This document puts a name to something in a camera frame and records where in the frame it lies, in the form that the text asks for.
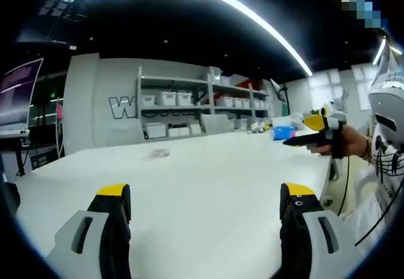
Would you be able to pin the person's right hand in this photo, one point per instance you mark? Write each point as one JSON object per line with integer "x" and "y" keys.
{"x": 322, "y": 149}

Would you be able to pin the computer monitor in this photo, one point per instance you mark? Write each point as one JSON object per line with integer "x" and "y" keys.
{"x": 17, "y": 96}

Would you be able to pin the grey metal shelving unit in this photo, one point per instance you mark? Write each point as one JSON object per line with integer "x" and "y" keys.
{"x": 206, "y": 85}

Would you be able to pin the row of white storage boxes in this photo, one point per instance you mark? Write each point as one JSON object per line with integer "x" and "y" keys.
{"x": 170, "y": 98}

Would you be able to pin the bright window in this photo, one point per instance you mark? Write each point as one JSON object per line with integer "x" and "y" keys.
{"x": 334, "y": 85}

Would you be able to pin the grey chest-worn device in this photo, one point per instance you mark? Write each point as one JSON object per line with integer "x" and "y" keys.
{"x": 386, "y": 108}

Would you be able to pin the dark hanging ceiling screen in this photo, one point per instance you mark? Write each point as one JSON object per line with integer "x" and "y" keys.
{"x": 61, "y": 10}

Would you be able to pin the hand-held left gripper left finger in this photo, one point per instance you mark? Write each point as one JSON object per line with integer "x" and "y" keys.
{"x": 94, "y": 228}

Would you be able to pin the blue plastic packet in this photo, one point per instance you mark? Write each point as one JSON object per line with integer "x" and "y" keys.
{"x": 282, "y": 132}

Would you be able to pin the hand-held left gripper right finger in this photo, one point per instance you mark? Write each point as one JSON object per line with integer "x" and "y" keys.
{"x": 311, "y": 228}

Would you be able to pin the dark chair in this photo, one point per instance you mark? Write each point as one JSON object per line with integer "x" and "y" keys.
{"x": 9, "y": 197}

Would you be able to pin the outlined wall letter sign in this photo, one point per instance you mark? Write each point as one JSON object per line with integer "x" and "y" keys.
{"x": 123, "y": 108}

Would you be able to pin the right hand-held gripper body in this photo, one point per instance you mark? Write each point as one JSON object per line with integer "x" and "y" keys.
{"x": 331, "y": 119}

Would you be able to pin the long ceiling light strip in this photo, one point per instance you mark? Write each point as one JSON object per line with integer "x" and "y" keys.
{"x": 240, "y": 10}

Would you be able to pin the person in white shirt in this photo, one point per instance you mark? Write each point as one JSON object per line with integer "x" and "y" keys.
{"x": 372, "y": 209}

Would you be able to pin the clear resealable bag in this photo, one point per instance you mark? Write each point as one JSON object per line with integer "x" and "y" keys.
{"x": 156, "y": 154}

